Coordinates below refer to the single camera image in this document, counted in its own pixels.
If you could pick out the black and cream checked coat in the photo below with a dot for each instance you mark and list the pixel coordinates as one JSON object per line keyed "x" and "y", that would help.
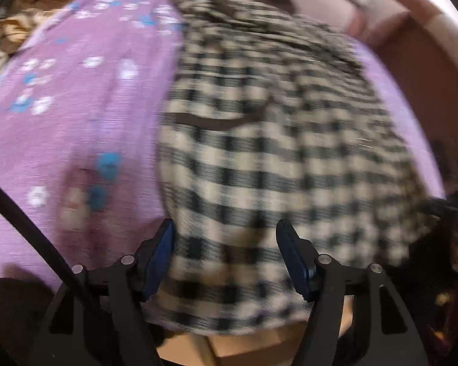
{"x": 274, "y": 152}

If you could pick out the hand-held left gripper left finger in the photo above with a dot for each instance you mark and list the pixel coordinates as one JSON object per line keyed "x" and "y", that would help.
{"x": 158, "y": 259}

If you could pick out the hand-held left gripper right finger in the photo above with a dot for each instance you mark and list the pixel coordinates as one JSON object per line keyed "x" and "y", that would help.
{"x": 295, "y": 259}

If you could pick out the tiger print blanket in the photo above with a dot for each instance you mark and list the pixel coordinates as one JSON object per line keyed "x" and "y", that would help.
{"x": 7, "y": 42}

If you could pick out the purple floral bedsheet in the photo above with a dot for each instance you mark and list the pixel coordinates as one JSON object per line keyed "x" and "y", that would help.
{"x": 72, "y": 133}

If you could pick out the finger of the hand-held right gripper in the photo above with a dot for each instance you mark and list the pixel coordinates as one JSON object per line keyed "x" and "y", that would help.
{"x": 452, "y": 213}

